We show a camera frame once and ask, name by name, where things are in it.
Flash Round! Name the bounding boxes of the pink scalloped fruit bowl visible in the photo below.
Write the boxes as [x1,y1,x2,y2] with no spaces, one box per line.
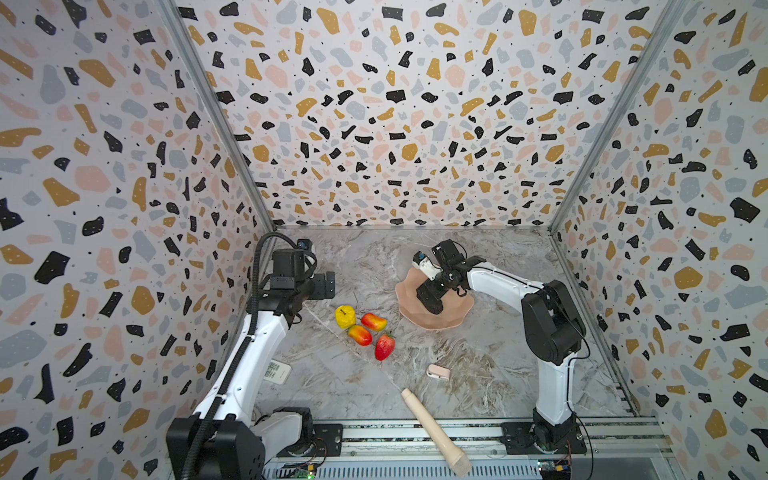
[395,265,475,332]

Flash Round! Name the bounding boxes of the yellow fake apple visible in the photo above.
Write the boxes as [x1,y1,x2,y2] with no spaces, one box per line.
[334,305,357,330]

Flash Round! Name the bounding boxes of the red yellow fake mango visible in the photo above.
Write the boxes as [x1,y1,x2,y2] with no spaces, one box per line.
[361,313,388,332]
[347,325,373,346]

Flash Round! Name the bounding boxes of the red fake strawberry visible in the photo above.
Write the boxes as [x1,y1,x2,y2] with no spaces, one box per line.
[374,333,396,362]

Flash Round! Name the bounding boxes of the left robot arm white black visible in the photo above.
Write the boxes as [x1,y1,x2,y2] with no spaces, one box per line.
[166,239,335,479]

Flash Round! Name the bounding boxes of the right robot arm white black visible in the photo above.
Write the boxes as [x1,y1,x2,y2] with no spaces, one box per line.
[396,240,586,452]

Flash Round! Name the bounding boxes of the small pink clip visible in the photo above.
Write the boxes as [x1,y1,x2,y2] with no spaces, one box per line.
[426,364,451,380]

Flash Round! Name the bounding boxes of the wooden pestle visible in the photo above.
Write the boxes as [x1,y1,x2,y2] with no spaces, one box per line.
[401,389,471,478]

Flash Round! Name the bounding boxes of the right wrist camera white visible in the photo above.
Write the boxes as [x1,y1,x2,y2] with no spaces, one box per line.
[412,251,442,280]

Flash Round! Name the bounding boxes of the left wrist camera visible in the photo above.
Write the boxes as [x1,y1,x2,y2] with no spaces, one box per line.
[296,238,314,252]

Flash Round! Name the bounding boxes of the black corrugated cable hose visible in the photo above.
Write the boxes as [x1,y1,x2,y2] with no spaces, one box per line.
[179,232,319,480]

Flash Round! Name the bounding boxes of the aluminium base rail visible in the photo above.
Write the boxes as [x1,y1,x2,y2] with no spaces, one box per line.
[263,417,684,479]

